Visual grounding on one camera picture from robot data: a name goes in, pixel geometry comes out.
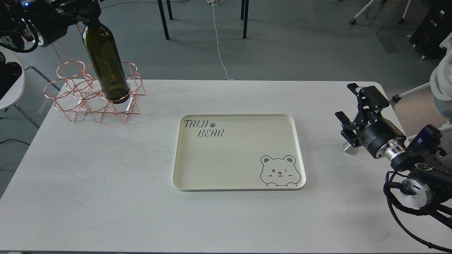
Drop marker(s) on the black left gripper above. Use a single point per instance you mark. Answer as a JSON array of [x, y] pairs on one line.
[[53, 17]]

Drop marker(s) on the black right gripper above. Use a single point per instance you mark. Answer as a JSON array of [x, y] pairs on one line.
[[370, 103]]

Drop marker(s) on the steel double jigger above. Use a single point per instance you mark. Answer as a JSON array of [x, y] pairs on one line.
[[349, 149]]

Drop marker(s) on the dark green wine bottle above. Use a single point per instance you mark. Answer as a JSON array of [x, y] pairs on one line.
[[100, 44]]

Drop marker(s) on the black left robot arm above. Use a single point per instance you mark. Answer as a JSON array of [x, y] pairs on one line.
[[27, 24]]

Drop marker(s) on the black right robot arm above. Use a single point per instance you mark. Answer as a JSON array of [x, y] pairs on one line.
[[418, 184]]

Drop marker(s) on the white chair left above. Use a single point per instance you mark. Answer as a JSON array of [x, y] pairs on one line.
[[13, 81]]

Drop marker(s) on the white office chair right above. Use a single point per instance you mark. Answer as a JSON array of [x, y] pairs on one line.
[[440, 83]]

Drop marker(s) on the black table legs left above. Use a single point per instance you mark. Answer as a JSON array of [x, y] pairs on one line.
[[163, 17]]

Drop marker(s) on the black table legs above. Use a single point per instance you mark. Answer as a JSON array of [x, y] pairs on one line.
[[244, 11], [163, 17]]

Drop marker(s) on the black equipment case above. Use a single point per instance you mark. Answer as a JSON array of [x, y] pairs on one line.
[[434, 28]]

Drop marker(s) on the cream bear serving tray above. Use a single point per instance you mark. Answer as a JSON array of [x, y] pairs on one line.
[[238, 152]]

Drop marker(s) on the black table legs right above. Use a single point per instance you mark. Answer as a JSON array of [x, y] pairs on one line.
[[244, 11]]

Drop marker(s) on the copper wire bottle rack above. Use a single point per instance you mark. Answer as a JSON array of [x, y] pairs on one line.
[[77, 92]]

